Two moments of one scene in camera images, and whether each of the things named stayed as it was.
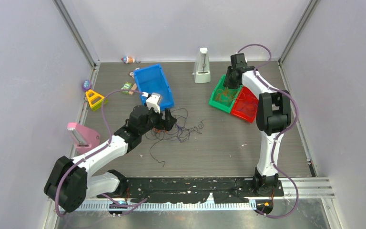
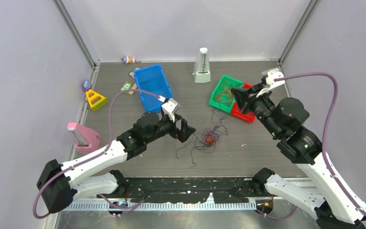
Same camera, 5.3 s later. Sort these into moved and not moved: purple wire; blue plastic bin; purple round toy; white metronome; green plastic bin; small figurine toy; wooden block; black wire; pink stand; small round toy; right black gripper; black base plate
Moved: purple wire; right black gripper; black wire
Not moved: wooden block; green plastic bin; small round toy; white metronome; purple round toy; black base plate; pink stand; small figurine toy; blue plastic bin
